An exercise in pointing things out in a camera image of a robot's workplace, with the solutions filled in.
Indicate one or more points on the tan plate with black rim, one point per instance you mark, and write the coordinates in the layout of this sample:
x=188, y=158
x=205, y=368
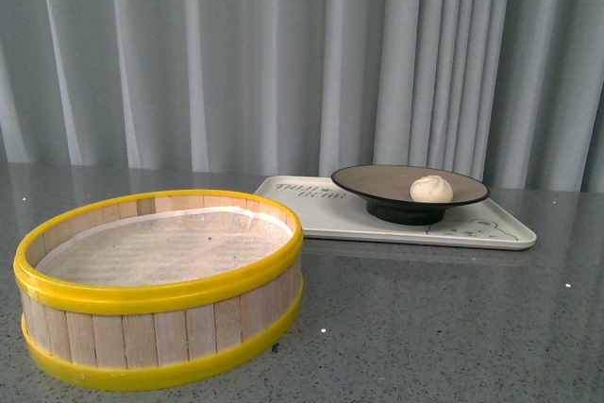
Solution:
x=386, y=189

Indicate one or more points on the white steamed bun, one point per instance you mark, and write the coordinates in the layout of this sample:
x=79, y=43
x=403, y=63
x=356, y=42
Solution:
x=431, y=189

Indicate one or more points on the cream rectangular tray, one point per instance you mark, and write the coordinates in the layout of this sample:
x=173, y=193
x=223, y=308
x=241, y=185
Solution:
x=329, y=212

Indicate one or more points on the white steamer liner cloth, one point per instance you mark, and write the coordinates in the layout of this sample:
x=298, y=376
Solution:
x=167, y=247

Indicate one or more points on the wooden steamer with yellow rings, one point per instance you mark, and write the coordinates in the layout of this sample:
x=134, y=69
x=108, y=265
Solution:
x=153, y=337

